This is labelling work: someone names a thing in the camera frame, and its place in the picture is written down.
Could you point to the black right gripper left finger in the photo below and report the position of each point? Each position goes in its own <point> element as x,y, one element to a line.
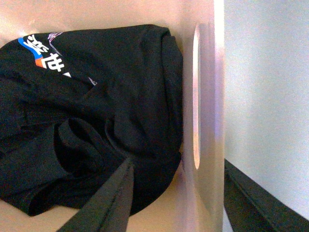
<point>108,210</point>

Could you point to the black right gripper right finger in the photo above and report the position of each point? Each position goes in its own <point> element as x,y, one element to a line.
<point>250,208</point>

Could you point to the beige plastic laundry hamper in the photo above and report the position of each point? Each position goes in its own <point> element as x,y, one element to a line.
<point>194,200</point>

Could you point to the black printed t-shirt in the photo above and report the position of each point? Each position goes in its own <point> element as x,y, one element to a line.
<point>74,105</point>

